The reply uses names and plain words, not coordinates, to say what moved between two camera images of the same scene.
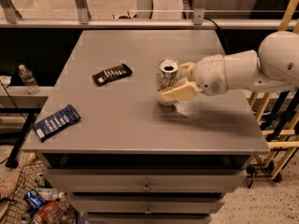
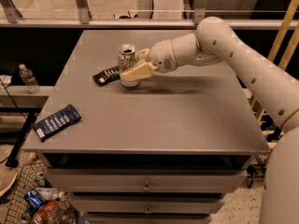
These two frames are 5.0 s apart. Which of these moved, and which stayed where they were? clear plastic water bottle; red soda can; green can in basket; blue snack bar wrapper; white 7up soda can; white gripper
Moved: white 7up soda can; white gripper
Stayed: red soda can; blue snack bar wrapper; green can in basket; clear plastic water bottle
